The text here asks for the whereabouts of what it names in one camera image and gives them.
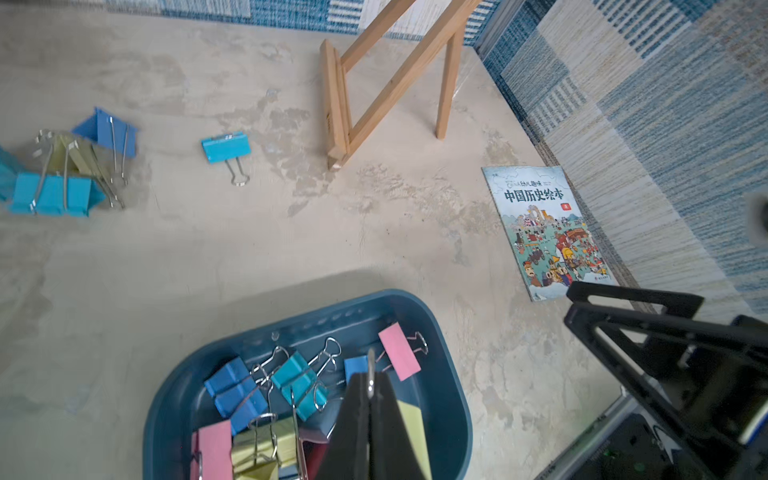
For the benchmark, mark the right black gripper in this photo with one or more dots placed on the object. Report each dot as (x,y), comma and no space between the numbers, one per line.
(694,396)

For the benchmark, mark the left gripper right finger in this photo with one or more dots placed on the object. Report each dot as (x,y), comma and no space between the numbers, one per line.
(391,454)

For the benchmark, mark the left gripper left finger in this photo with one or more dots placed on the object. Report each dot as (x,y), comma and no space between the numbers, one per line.
(347,454)

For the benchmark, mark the olive yellow binder clip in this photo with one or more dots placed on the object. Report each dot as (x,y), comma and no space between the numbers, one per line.
(413,419)

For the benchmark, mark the teal plastic storage box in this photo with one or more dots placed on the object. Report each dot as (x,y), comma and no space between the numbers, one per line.
(182,405)

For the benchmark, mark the blue binder clip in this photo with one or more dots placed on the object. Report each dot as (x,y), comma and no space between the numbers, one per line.
(355,365)
(242,393)
(112,133)

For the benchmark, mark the pink binder clip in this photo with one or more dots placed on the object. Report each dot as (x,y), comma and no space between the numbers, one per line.
(313,447)
(211,452)
(401,351)

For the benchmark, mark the teal binder clip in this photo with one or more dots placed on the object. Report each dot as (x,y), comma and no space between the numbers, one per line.
(299,380)
(229,148)
(10,168)
(54,192)

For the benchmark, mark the colourful history picture book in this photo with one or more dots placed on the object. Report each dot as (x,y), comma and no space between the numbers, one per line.
(547,232)

